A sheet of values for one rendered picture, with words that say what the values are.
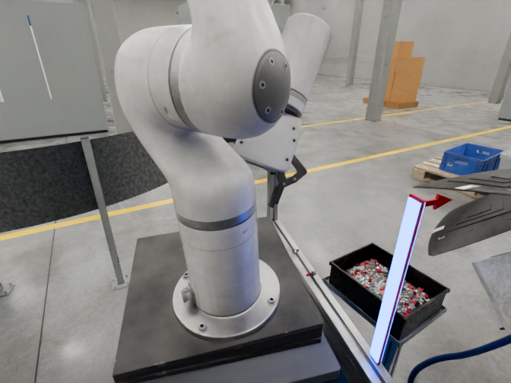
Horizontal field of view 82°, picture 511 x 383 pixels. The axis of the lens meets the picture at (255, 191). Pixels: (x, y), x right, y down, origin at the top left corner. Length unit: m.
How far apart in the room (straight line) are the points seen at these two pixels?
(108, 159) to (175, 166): 1.47
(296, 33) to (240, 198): 0.30
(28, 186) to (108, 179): 0.36
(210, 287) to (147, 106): 0.27
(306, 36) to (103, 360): 1.67
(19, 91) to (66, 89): 0.65
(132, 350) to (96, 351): 1.34
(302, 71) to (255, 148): 0.15
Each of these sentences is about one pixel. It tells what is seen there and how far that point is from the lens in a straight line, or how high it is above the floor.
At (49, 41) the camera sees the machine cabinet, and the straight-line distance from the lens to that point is 6.10.
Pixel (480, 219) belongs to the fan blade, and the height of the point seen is 1.02.
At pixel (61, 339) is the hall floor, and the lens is 2.01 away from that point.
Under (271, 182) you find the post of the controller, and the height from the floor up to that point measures 1.00.
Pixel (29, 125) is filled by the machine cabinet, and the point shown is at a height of 0.25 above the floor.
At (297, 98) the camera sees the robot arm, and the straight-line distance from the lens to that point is 0.52.
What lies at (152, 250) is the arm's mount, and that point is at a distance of 0.70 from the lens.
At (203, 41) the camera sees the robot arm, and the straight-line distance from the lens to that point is 0.30.
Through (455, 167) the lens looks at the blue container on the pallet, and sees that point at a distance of 3.91.
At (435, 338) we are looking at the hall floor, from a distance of 1.98.
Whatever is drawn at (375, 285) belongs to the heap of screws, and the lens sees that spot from 0.82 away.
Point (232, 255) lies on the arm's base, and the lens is 0.43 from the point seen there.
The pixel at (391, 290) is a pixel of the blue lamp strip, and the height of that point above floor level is 1.03.
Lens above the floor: 1.37
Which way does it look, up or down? 25 degrees down
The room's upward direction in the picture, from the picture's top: straight up
